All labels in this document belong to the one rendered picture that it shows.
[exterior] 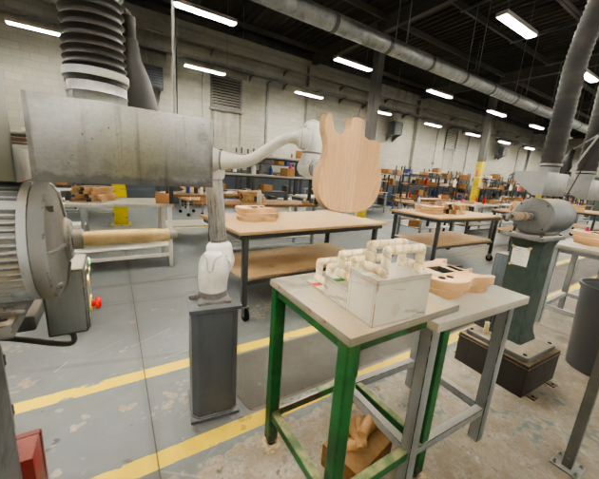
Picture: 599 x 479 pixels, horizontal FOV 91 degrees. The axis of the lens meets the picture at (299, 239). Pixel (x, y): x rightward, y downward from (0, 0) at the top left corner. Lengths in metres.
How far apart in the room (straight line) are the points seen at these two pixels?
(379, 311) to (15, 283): 0.94
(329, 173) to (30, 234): 0.95
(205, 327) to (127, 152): 1.21
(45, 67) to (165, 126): 11.51
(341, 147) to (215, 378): 1.41
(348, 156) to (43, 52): 11.41
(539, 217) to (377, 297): 1.75
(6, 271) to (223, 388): 1.42
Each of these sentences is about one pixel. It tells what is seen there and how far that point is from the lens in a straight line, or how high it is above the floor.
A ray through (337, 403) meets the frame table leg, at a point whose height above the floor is 0.66.
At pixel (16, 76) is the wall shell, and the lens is 12.17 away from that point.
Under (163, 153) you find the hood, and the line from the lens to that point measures 0.66.
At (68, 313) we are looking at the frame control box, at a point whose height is 0.99.
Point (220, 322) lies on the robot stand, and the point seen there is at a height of 0.61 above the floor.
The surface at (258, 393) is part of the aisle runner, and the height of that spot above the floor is 0.00.
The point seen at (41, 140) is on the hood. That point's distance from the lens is 0.66.
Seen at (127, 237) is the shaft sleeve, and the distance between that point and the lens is 0.82.
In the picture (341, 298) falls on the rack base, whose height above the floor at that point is 0.96.
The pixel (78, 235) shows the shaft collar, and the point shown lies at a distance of 0.81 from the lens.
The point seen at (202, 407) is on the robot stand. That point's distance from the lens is 2.00.
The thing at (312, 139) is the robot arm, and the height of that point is 1.60.
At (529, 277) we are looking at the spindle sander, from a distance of 2.68.
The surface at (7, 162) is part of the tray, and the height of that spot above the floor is 1.41.
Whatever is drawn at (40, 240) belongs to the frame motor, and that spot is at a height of 1.28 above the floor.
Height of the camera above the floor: 1.43
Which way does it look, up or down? 13 degrees down
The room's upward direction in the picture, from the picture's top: 4 degrees clockwise
